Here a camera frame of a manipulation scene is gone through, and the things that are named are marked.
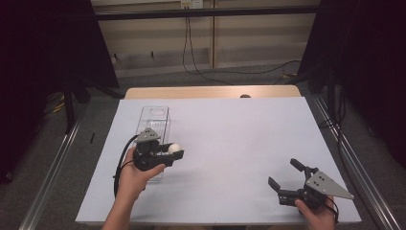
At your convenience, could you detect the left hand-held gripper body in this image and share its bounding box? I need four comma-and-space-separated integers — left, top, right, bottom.
132, 126, 175, 173

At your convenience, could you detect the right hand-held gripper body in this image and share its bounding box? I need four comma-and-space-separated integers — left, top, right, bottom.
278, 165, 355, 210

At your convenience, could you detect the white egg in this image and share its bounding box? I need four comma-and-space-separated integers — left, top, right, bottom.
168, 142, 183, 155

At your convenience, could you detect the clear plastic container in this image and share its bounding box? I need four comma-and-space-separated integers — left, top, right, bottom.
135, 104, 171, 184

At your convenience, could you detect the person's left hand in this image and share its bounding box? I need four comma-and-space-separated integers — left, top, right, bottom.
118, 147, 168, 201

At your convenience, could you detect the person's right hand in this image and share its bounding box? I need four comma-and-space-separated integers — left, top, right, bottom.
294, 195, 338, 230

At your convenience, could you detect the black metal stand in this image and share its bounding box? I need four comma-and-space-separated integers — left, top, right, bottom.
62, 75, 126, 135
294, 62, 340, 124

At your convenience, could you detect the black curtain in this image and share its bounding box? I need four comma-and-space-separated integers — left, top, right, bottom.
0, 0, 121, 186
298, 0, 406, 171

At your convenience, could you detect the black horizontal bar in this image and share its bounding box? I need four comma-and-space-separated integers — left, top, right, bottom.
94, 5, 321, 22

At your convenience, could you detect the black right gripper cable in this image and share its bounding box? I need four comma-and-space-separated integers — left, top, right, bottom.
325, 195, 340, 224

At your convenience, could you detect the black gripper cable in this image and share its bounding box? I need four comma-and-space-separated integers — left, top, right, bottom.
112, 134, 140, 199
325, 195, 340, 224

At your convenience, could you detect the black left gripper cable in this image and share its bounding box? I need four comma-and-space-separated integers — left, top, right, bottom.
112, 134, 140, 199

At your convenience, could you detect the metal floor rail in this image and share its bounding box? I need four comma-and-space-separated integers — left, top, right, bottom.
310, 95, 402, 230
18, 116, 86, 230

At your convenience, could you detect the black cable along rail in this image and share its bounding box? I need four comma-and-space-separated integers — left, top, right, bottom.
318, 85, 370, 224

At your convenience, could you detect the black hanging cable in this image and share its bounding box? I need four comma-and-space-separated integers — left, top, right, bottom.
182, 16, 236, 86

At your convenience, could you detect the black floor cable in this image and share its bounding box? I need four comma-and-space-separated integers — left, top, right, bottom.
188, 59, 303, 77

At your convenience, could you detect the yellow cable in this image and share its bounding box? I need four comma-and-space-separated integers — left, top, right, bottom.
43, 91, 65, 115

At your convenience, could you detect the white wall socket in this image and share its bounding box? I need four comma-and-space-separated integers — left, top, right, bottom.
180, 0, 205, 10

